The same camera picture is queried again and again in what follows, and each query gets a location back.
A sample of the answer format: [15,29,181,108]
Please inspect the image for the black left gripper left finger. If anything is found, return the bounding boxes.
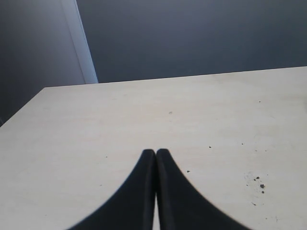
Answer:
[70,149,156,230]

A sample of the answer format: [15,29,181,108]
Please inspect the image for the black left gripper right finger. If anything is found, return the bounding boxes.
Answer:
[156,149,247,230]

